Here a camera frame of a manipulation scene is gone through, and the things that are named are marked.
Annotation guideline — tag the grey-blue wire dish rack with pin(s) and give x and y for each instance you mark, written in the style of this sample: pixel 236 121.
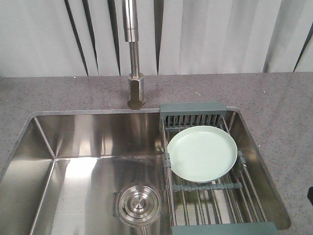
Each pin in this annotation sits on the grey-blue wire dish rack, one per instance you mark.
pixel 210 187

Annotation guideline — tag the round steel sink drain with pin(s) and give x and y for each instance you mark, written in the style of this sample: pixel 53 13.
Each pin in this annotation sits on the round steel sink drain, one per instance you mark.
pixel 139 205

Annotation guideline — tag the white pleated curtain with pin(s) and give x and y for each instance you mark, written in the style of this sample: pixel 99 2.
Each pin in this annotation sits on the white pleated curtain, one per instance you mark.
pixel 86 37

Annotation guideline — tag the steel kitchen faucet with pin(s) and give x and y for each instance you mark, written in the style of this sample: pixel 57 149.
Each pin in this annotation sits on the steel kitchen faucet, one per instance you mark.
pixel 136 78

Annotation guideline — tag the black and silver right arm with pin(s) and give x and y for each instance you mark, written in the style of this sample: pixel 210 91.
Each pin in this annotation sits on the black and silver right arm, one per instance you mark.
pixel 310 193

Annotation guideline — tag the pale green round plate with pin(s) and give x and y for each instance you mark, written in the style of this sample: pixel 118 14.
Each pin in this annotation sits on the pale green round plate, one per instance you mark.
pixel 202 154

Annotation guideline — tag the stainless steel sink basin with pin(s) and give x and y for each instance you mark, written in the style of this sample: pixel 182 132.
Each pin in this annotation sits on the stainless steel sink basin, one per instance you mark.
pixel 68 168

